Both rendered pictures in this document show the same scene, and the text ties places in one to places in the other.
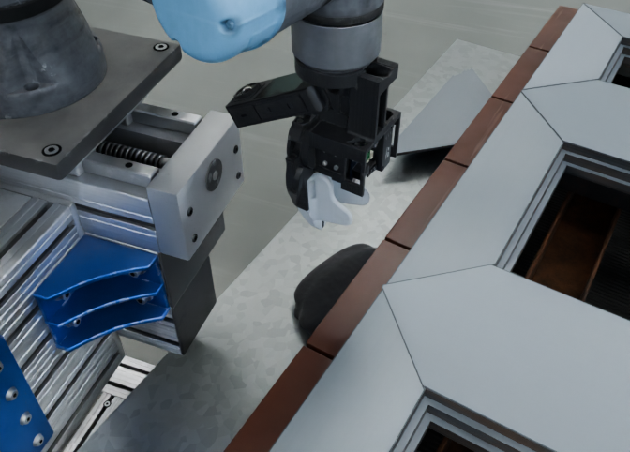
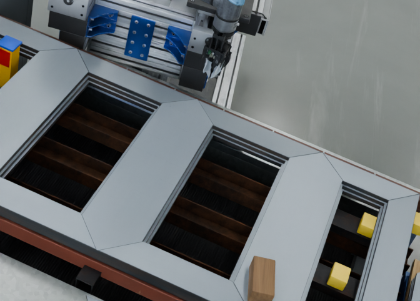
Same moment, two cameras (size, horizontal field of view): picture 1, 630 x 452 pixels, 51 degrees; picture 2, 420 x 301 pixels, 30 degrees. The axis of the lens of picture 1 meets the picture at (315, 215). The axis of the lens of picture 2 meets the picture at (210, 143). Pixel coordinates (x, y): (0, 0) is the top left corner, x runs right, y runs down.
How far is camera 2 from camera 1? 2.26 m
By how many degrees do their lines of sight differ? 49
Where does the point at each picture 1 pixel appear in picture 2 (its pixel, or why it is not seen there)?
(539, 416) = (157, 123)
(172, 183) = (197, 28)
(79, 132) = (200, 4)
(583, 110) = (314, 168)
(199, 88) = not seen: outside the picture
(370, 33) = (220, 22)
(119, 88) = not seen: hidden behind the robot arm
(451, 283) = (202, 113)
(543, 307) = (197, 132)
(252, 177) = not seen: hidden behind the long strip
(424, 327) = (182, 105)
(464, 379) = (166, 110)
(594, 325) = (192, 142)
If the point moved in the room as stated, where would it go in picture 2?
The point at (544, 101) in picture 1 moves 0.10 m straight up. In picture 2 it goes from (316, 158) to (326, 135)
